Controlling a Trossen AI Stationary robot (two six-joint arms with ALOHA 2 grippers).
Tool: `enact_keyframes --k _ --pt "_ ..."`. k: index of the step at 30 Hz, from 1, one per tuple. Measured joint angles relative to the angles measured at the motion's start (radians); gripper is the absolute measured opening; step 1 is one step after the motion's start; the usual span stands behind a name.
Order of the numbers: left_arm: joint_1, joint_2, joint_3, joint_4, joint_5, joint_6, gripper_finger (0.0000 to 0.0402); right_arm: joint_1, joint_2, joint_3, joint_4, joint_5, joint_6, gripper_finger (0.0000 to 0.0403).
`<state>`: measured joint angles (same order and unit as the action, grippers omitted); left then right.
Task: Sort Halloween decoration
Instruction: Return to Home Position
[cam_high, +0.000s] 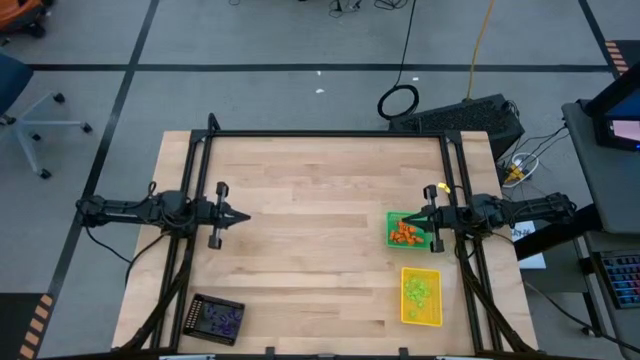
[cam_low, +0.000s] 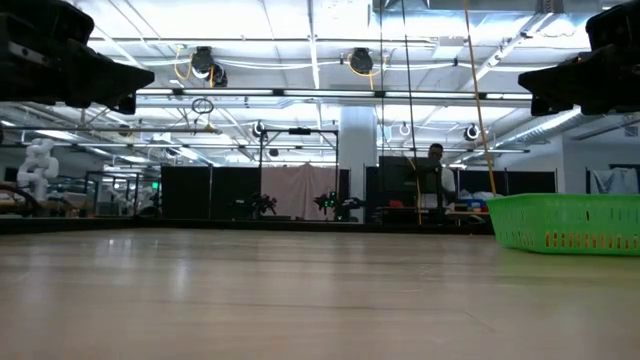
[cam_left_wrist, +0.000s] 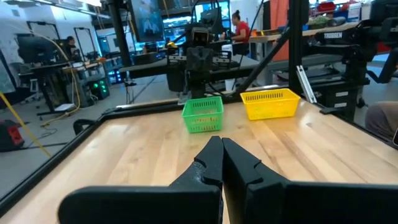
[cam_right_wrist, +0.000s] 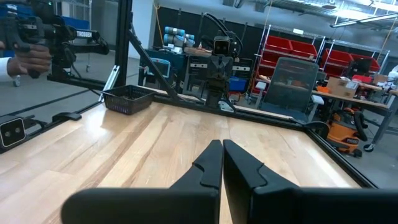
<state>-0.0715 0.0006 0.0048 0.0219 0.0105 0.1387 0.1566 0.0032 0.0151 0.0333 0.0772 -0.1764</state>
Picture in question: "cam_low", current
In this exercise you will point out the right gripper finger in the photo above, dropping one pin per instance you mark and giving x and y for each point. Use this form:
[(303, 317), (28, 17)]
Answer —
[(575, 82)]

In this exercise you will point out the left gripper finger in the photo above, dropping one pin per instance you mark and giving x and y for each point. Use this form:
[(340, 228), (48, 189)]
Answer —
[(105, 80)]

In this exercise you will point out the black background robot arm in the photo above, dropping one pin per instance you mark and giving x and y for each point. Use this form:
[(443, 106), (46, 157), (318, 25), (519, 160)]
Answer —
[(340, 205), (260, 204)]

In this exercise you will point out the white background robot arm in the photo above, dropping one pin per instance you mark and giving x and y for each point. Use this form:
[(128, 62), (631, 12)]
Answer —
[(37, 167)]

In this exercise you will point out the grey hanging cloth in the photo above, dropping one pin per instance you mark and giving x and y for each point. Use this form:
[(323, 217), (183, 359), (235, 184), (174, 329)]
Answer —
[(617, 180)]

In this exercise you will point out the black partition panel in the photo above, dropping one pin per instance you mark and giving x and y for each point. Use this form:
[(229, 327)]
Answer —
[(525, 181), (236, 192), (185, 192)]

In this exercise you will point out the green plastic basket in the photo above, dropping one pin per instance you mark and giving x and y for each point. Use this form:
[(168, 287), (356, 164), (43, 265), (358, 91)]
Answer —
[(565, 225)]

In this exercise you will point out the black equipment rack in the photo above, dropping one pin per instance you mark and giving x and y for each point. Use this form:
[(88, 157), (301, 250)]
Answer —
[(400, 180)]

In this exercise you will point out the pink backdrop curtain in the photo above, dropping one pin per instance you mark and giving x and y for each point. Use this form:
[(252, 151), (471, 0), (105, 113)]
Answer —
[(297, 187)]

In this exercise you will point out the long ceiling light strip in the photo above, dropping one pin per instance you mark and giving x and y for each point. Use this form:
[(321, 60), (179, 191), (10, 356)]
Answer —
[(325, 92)]

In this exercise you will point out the silver ventilation duct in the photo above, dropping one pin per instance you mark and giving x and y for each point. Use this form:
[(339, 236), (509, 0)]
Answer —
[(550, 122)]

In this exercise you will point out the black camera gantry frame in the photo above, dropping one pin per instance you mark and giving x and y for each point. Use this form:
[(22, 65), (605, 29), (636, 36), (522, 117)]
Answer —
[(299, 131)]

